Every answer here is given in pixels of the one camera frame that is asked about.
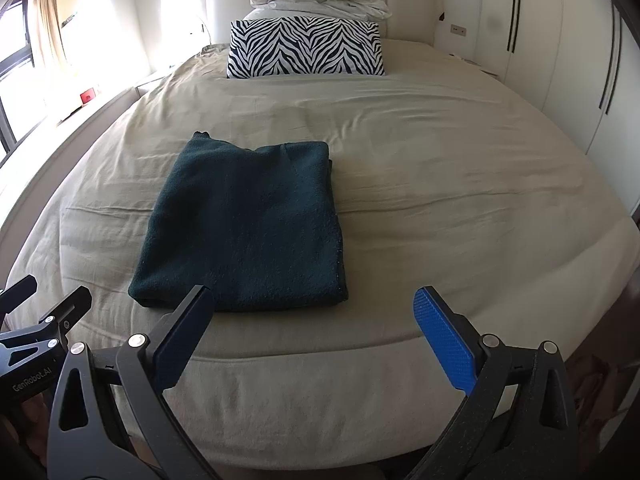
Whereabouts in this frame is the white bedside table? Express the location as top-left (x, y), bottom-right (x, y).
top-left (134, 70), bottom-right (167, 95)

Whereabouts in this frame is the zebra print pillow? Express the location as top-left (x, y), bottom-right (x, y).
top-left (226, 17), bottom-right (387, 80)

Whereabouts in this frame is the brown bag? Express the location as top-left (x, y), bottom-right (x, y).
top-left (570, 350), bottom-right (640, 443)

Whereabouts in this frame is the window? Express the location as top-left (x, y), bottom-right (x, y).
top-left (0, 0), bottom-right (51, 161)

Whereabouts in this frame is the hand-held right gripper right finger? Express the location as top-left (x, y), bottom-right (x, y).
top-left (405, 286), bottom-right (581, 480)

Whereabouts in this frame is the beige curtain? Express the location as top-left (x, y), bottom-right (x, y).
top-left (27, 0), bottom-right (69, 68)

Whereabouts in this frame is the dark teal sweater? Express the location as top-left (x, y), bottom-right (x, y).
top-left (127, 131), bottom-right (349, 312)

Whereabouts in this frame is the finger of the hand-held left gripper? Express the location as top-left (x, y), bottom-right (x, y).
top-left (0, 286), bottom-right (93, 361)
top-left (0, 276), bottom-right (38, 315)

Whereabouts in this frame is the beige padded headboard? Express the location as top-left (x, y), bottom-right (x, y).
top-left (194, 0), bottom-right (445, 46)

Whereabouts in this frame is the crumpled white duvet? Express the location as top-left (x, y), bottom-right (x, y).
top-left (249, 0), bottom-right (392, 22)

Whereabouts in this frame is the bed with beige sheet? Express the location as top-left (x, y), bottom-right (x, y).
top-left (0, 40), bottom-right (640, 476)

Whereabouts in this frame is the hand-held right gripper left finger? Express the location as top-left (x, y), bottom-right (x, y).
top-left (47, 285), bottom-right (221, 480)

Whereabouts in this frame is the white wardrobe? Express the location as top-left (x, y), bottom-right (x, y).
top-left (480, 0), bottom-right (640, 161)

